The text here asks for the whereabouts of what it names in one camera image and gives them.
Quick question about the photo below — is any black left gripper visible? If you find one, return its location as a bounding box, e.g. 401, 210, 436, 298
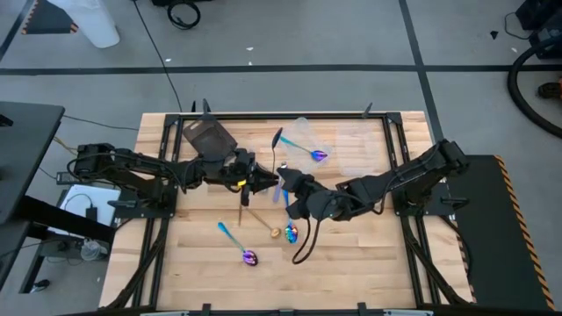
227, 148, 280, 194

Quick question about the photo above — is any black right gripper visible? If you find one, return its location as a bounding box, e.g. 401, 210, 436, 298
277, 167, 348, 220

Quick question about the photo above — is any gold spoon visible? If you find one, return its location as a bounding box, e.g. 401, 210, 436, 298
246, 207, 282, 240

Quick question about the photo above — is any clear plastic bin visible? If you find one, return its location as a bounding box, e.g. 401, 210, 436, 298
278, 116, 333, 175
335, 120, 382, 176

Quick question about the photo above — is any dark smoked plastic bin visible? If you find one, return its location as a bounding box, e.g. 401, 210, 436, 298
182, 117, 239, 164

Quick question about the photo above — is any white flat box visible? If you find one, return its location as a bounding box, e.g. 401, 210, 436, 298
59, 183, 122, 237

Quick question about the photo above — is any black power strip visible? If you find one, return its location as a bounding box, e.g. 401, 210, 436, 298
55, 171, 92, 185

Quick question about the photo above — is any large black hazard-edged mat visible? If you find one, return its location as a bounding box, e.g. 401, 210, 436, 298
438, 154, 558, 312

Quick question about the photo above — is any white plastic container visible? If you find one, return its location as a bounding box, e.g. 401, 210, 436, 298
47, 0, 121, 49

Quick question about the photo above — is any black desk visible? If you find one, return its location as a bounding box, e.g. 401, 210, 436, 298
0, 101, 116, 294

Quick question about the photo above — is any small black hazard-striped mat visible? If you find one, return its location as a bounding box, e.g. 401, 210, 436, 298
20, 0, 80, 36

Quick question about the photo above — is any orange black tool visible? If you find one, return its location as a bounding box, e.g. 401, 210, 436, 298
537, 78, 562, 100

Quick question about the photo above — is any black floor equipment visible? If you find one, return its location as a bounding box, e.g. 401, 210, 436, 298
515, 0, 562, 61

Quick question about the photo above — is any black aluminium table frame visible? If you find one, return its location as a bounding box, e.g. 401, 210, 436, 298
103, 111, 475, 316

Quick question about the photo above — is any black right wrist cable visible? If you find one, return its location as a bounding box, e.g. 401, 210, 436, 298
291, 215, 325, 265

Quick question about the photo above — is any long black floor cable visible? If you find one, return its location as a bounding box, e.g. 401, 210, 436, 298
131, 0, 184, 113

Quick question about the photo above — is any coiled black cable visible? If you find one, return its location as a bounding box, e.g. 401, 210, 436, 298
165, 0, 202, 31

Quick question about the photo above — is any thin black floor cable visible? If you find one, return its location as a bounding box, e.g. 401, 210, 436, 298
61, 114, 141, 132

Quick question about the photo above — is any thick black hose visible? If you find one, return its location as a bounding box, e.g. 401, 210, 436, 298
507, 37, 562, 140

